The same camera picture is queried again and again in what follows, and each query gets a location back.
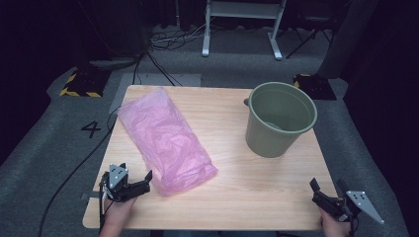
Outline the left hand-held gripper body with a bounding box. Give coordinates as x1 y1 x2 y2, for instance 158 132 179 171
99 163 134 202

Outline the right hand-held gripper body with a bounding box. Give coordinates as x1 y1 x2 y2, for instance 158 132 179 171
330 191 385 225

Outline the pink plastic bag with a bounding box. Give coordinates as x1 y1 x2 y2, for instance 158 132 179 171
117 87 219 198

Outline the green plastic bucket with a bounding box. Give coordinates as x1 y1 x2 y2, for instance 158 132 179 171
243 81 318 159

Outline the person's right hand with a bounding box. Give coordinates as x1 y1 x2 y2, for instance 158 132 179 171
319 209 352 237

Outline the person's left hand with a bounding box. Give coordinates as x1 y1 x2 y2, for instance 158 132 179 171
102 197 137 228

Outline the black yellow striped floor base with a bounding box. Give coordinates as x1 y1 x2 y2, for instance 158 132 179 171
293 73 338 101
58 67 112 98

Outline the grey column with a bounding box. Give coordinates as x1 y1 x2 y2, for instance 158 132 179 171
316 0 379 79

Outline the black tripod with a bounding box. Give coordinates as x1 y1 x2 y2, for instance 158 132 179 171
285 28 334 60

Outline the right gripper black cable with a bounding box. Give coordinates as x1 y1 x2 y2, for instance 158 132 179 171
348 216 361 237

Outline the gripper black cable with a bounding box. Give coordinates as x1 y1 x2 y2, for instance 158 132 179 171
348 216 361 237
98 184 115 229

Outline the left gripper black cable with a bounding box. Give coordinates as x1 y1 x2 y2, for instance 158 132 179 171
98 184 115 229

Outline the long black floor cable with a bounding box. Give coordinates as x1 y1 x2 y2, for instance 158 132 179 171
38 105 122 237

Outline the tangle of floor cables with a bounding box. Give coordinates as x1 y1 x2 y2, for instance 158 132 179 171
149 23 211 52

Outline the white metal stand frame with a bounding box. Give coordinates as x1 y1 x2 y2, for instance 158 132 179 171
201 0 288 61

